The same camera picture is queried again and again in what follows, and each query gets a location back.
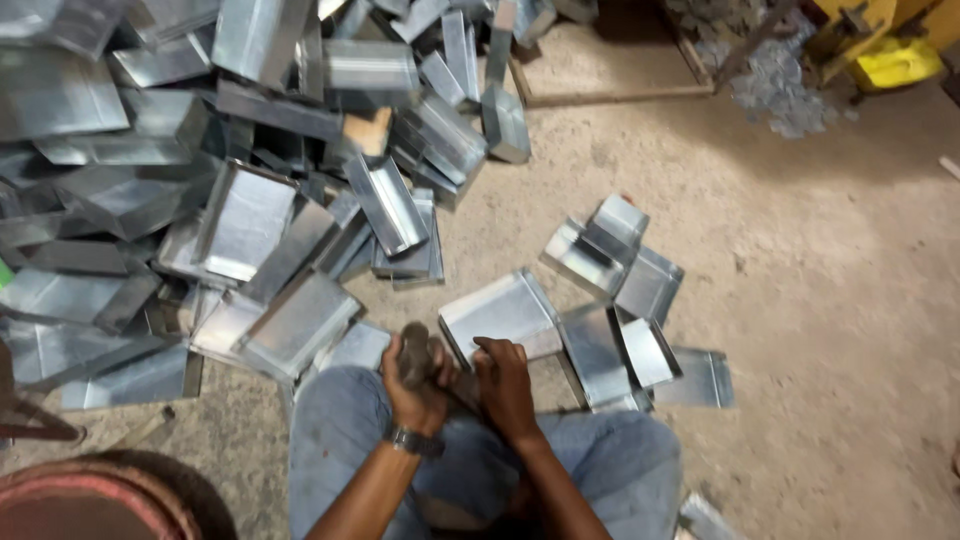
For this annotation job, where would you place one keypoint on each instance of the person's left hand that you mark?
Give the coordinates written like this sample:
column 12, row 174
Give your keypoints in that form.
column 412, row 409

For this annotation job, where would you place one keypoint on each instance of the person's right hand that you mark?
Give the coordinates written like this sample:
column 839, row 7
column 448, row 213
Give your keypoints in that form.
column 510, row 390

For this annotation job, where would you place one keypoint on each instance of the person's left fingers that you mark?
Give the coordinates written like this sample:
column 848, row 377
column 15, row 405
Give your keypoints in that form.
column 444, row 371

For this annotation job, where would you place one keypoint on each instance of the person's right fingers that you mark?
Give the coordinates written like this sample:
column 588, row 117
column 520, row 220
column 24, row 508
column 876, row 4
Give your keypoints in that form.
column 496, row 352

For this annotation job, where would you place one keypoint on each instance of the dark hammer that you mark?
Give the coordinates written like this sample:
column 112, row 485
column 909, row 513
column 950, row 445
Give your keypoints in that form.
column 416, row 354

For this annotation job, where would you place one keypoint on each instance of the galvanized sheet metal tray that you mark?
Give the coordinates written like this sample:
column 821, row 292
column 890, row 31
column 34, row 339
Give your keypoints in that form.
column 499, row 309

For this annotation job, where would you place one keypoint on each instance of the dark wristwatch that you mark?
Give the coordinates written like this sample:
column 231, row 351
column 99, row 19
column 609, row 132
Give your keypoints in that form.
column 412, row 441

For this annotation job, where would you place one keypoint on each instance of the small cluster of metal trays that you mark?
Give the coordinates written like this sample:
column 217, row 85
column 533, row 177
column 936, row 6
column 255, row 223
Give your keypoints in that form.
column 600, row 352

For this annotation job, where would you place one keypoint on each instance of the person's blue jeans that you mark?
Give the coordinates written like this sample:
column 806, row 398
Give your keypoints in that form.
column 619, row 465

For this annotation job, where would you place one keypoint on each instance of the bent sheet metal piece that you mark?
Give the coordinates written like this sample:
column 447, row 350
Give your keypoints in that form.
column 705, row 519

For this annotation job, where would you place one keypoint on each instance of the large heap of metal trays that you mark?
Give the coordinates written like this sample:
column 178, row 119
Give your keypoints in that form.
column 150, row 150

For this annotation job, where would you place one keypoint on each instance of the red round stool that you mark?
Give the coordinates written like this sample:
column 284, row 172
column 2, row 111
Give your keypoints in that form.
column 90, row 502

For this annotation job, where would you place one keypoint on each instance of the heap of metal scraps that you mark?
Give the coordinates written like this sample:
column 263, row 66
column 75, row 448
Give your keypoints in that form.
column 776, row 82

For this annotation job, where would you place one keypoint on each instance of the dark metal bar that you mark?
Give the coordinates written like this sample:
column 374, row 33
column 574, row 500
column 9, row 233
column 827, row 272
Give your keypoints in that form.
column 750, row 45

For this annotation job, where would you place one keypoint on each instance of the rusty metal rod stand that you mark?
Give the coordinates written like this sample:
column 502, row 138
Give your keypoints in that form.
column 37, row 431

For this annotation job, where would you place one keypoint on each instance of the green object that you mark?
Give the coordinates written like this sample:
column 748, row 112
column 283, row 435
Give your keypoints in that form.
column 4, row 274

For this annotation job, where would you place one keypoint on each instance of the yellow machine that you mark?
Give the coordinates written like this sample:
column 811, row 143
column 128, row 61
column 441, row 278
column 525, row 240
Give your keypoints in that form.
column 851, row 19

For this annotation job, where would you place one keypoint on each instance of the yellow plastic bag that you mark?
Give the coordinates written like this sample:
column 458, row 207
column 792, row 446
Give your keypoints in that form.
column 896, row 61

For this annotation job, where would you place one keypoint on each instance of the wooden frame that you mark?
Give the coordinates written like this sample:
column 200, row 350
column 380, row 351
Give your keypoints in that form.
column 611, row 94

